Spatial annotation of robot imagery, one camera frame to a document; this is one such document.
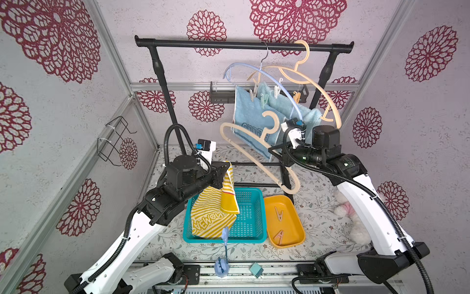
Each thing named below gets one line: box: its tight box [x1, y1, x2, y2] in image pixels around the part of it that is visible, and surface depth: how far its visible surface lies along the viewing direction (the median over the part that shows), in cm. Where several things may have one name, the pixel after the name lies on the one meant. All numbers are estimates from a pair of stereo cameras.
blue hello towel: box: [233, 85, 285, 160], surface depth 77 cm
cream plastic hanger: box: [220, 110, 300, 195], surface depth 67 cm
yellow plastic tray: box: [264, 194, 306, 249], surface depth 89 cm
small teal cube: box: [249, 262, 264, 279], surface depth 76 cm
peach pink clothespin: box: [274, 206, 284, 222], surface depth 91 cm
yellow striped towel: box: [190, 160, 240, 240], surface depth 82 cm
